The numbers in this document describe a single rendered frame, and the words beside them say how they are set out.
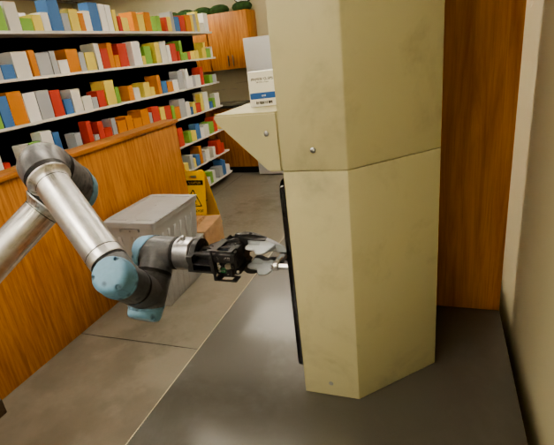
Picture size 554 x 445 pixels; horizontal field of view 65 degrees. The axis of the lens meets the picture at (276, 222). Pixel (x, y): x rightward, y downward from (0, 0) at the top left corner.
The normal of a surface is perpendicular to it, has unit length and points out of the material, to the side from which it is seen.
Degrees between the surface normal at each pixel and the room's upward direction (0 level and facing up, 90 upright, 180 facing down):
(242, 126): 90
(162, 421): 0
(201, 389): 0
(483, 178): 90
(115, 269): 47
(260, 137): 90
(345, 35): 90
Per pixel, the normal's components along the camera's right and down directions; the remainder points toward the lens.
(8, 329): 0.94, 0.02
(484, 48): -0.33, 0.37
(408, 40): 0.44, 0.29
